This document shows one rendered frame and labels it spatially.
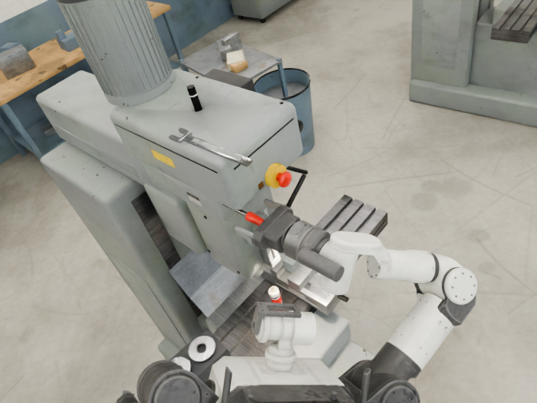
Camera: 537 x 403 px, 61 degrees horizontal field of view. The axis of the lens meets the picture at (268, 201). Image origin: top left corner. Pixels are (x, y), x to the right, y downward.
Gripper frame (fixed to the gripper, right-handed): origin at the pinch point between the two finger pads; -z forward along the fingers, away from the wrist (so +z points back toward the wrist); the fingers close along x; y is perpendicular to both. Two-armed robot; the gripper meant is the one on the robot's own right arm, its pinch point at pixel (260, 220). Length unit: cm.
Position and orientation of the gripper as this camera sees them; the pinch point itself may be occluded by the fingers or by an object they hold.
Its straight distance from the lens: 108.3
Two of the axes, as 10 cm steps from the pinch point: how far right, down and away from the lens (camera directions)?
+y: 2.0, 7.1, 6.8
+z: 7.4, 3.5, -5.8
